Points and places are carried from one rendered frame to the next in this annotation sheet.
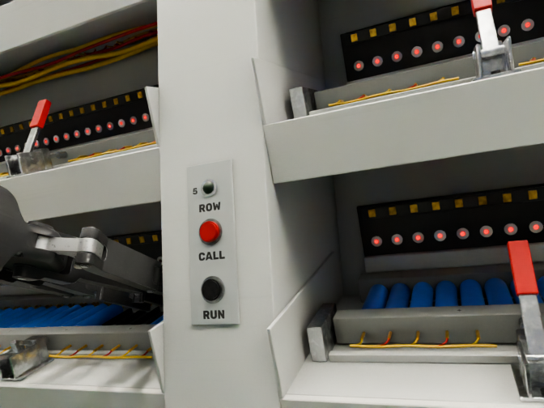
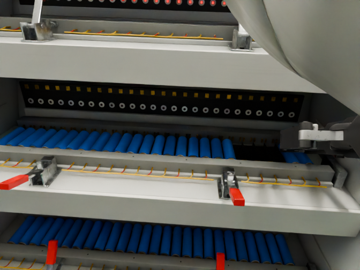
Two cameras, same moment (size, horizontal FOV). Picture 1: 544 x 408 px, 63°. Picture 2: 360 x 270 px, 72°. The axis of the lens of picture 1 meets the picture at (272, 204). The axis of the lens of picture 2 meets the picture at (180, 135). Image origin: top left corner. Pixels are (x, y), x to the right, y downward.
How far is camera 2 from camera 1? 0.46 m
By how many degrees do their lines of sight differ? 28
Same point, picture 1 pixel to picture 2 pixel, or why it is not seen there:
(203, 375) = not seen: outside the picture
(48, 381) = (264, 201)
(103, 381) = (308, 202)
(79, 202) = (305, 84)
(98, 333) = (275, 168)
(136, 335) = (305, 172)
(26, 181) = (261, 59)
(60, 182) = not seen: hidden behind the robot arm
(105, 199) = not seen: hidden behind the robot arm
